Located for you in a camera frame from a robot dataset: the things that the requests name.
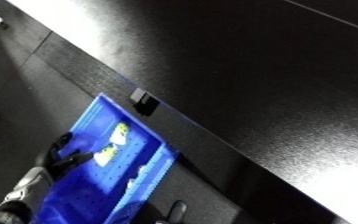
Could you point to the pale left robot arm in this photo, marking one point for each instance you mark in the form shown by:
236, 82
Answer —
24, 190

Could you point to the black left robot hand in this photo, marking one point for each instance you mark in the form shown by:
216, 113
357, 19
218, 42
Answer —
51, 160

